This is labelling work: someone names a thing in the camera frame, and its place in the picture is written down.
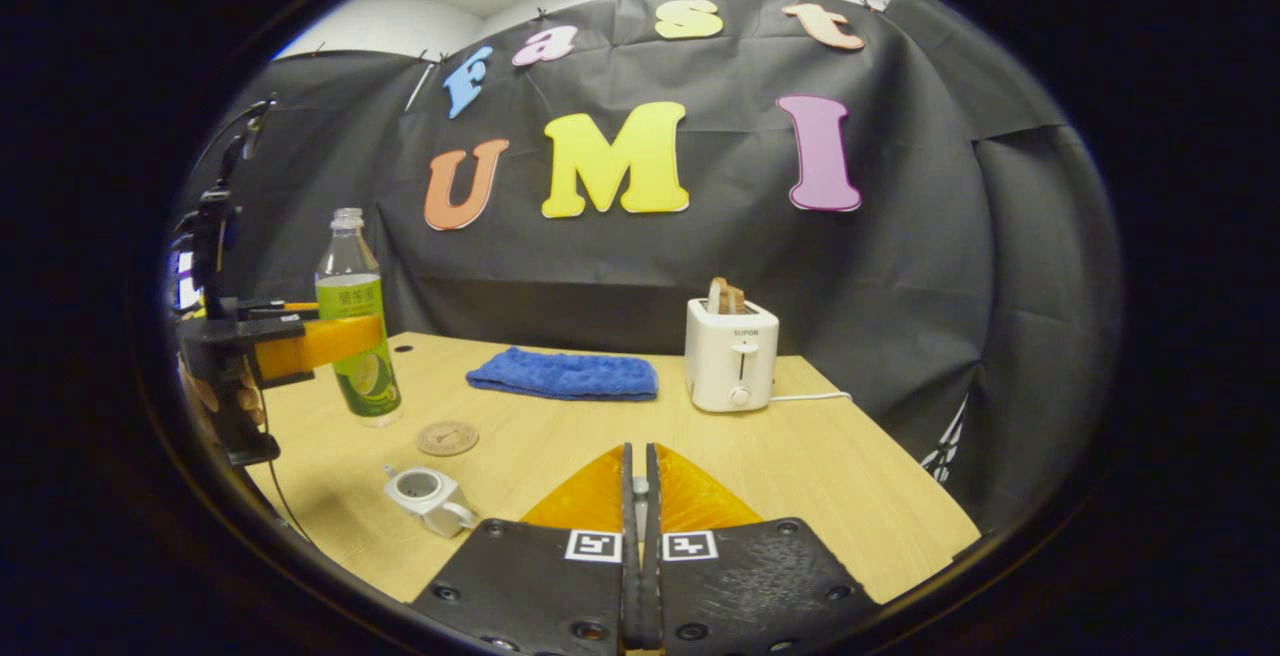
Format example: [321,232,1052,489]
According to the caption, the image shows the round wooden coaster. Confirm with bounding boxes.
[417,421,480,457]

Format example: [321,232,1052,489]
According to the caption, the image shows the blue folded towel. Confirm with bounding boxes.
[466,346,660,403]

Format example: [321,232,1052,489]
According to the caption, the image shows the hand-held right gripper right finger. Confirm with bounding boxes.
[643,443,883,656]

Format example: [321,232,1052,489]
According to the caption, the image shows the white toaster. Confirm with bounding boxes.
[684,298,780,414]

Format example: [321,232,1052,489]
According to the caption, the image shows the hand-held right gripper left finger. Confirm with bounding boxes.
[410,443,642,656]

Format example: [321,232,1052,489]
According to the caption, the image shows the green label water bottle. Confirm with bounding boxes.
[315,208,403,428]

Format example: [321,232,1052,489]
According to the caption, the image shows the white teacup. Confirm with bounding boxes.
[384,465,477,539]

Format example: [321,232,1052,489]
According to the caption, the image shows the computer monitor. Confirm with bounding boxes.
[172,248,199,315]

